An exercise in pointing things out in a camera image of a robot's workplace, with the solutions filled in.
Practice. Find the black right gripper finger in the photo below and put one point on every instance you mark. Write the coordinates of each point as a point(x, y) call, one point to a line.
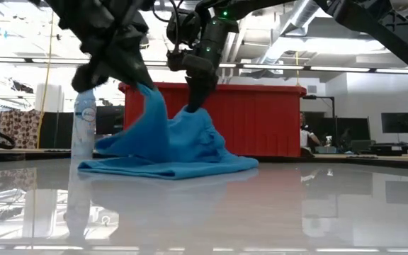
point(198, 93)

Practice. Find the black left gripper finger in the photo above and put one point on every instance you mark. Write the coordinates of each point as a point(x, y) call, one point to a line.
point(135, 72)

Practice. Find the blue garment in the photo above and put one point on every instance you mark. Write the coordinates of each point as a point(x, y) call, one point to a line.
point(175, 148)

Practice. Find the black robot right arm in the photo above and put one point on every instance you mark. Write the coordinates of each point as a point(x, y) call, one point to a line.
point(402, 39)

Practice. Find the red plastic laundry basket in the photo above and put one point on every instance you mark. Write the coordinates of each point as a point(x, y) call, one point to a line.
point(260, 120)

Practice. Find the white cylinder column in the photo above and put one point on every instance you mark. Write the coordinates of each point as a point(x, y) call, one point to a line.
point(50, 99)

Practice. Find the light blue air freshener bottle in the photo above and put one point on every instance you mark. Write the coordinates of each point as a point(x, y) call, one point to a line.
point(83, 131)

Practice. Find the black partition panel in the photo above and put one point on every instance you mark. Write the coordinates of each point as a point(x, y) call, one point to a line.
point(57, 131)

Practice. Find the brown dotted cloth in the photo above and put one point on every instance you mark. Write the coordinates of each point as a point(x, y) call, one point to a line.
point(20, 129)

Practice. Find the person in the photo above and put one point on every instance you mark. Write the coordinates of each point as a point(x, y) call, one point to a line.
point(306, 137)

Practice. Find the tan wooden desk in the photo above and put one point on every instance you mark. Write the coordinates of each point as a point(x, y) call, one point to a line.
point(20, 151)

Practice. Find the small clear spray bottle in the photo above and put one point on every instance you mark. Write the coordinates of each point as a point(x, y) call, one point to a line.
point(328, 142)

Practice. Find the wide black monitor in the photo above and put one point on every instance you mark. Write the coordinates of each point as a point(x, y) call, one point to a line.
point(358, 125)

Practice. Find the small black monitor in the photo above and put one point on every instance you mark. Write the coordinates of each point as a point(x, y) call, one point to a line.
point(399, 123)

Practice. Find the smooth silver ventilation duct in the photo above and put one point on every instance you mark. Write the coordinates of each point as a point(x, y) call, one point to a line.
point(289, 25)

